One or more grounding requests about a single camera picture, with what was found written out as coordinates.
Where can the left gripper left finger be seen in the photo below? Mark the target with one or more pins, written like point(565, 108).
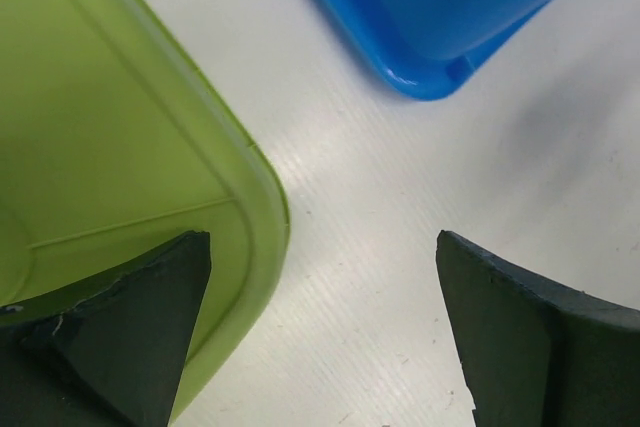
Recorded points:
point(110, 349)

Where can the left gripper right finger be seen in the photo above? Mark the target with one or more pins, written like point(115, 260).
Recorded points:
point(535, 352)

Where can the lime green shallow tub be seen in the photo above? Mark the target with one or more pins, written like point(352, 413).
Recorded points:
point(113, 142)

